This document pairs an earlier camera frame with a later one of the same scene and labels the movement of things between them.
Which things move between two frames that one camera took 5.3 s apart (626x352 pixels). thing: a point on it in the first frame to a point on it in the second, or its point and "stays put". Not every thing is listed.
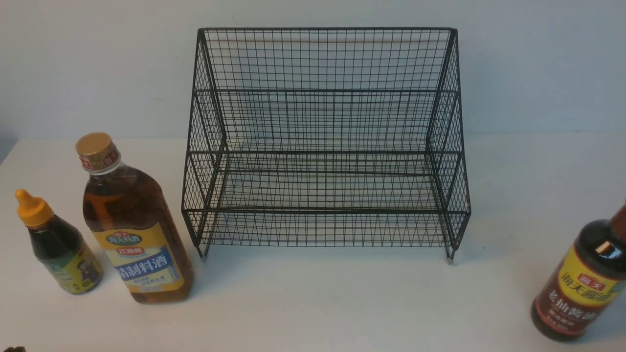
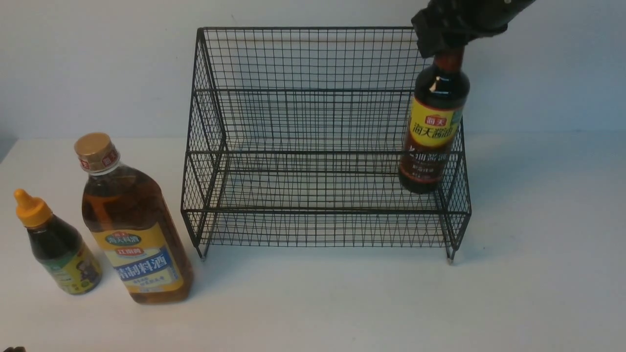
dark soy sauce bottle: [584, 281] to [440, 98]
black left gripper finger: [17, 349] stays put
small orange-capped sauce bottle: [58, 247] stays put
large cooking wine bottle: [131, 214] stays put
